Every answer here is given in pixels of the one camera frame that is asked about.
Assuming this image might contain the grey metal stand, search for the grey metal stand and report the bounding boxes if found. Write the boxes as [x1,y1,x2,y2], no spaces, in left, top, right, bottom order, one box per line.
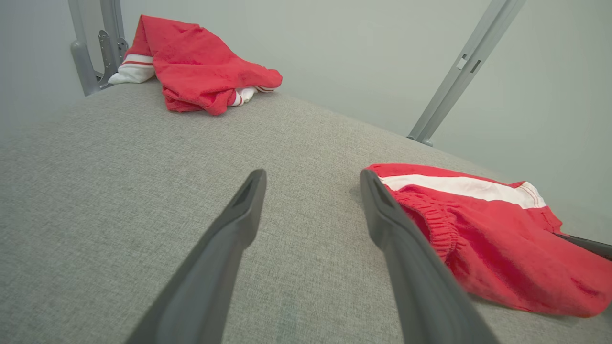
[67,0,131,97]

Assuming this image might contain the red white jersey shirt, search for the red white jersey shirt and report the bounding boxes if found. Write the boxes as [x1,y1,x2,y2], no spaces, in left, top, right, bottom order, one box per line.
[108,14,284,117]

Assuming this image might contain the red shorts with white stripe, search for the red shorts with white stripe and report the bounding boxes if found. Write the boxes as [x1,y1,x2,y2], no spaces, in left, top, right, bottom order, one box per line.
[364,163,612,319]

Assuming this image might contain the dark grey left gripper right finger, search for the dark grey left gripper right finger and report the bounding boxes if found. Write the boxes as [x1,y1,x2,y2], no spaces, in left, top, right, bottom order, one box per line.
[360,169,501,344]

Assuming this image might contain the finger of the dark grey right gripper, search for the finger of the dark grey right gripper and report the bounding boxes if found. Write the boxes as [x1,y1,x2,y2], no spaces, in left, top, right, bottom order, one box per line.
[554,232,612,262]

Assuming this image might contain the grey slotted metal strut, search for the grey slotted metal strut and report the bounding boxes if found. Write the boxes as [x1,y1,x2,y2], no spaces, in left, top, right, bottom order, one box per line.
[406,0,527,147]

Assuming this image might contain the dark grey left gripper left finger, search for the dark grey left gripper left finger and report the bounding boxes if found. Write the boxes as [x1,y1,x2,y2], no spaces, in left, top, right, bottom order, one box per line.
[124,169,267,344]

